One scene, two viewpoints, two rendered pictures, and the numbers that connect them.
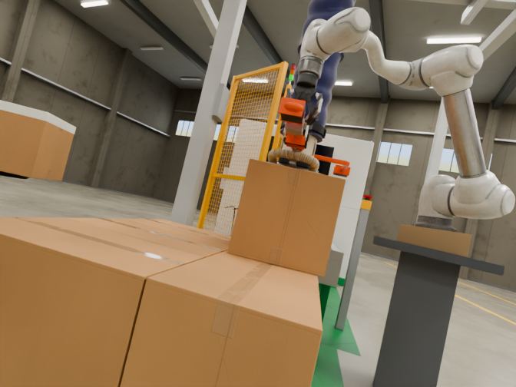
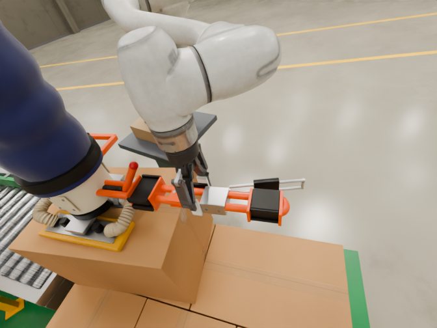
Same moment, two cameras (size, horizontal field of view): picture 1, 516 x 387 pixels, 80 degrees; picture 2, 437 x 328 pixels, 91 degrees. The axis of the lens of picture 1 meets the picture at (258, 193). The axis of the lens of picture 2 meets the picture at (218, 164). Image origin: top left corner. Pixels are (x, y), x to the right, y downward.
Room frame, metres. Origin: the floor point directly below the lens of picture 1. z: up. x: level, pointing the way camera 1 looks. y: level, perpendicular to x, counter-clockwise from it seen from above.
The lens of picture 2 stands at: (0.97, 0.27, 1.55)
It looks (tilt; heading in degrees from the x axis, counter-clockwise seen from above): 44 degrees down; 284
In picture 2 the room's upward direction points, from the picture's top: 14 degrees counter-clockwise
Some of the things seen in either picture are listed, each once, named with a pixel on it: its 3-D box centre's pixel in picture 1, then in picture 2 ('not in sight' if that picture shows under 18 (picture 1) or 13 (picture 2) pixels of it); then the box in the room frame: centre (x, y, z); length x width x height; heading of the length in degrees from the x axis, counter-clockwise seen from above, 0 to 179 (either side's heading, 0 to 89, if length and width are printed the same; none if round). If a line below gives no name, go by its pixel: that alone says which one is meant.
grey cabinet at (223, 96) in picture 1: (221, 103); not in sight; (2.81, 0.52, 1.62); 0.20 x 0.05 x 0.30; 169
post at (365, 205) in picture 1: (352, 263); not in sight; (2.38, -0.84, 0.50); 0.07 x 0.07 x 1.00; 79
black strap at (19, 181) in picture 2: (302, 130); (60, 160); (1.55, -0.15, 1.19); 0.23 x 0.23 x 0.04
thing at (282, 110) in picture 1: (292, 110); (264, 206); (0.96, -0.05, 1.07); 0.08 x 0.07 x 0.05; 171
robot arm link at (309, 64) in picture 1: (309, 70); (175, 131); (1.14, -0.08, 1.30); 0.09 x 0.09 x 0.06
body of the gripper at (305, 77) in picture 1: (305, 88); (185, 156); (1.14, -0.08, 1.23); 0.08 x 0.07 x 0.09; 79
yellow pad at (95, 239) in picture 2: not in sight; (83, 226); (1.57, -0.05, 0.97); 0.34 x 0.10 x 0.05; 171
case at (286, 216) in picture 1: (285, 216); (131, 230); (1.54, -0.16, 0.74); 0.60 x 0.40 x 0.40; 175
